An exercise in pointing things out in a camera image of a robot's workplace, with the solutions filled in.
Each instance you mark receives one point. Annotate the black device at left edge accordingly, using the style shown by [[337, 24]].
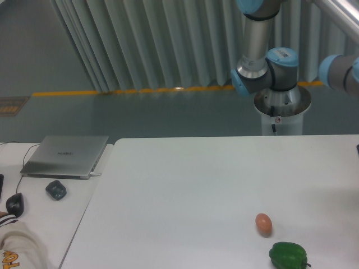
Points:
[[1, 184]]

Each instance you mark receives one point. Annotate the black computer mouse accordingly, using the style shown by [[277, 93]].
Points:
[[15, 204]]

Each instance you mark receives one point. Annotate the green bell pepper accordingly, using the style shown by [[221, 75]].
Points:
[[288, 255]]

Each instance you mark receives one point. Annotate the silver closed laptop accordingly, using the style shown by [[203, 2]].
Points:
[[65, 157]]

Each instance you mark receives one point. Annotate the black power adapter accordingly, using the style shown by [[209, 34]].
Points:
[[56, 190]]

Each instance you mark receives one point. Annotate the grey pleated curtain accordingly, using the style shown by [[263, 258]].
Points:
[[139, 45]]

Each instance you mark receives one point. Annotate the cream sleeved forearm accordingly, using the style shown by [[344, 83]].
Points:
[[19, 246]]

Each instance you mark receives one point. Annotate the brown egg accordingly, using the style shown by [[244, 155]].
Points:
[[263, 223]]

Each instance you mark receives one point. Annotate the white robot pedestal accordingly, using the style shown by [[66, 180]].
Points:
[[282, 113]]

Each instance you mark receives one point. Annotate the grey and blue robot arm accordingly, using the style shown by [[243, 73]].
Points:
[[261, 68]]

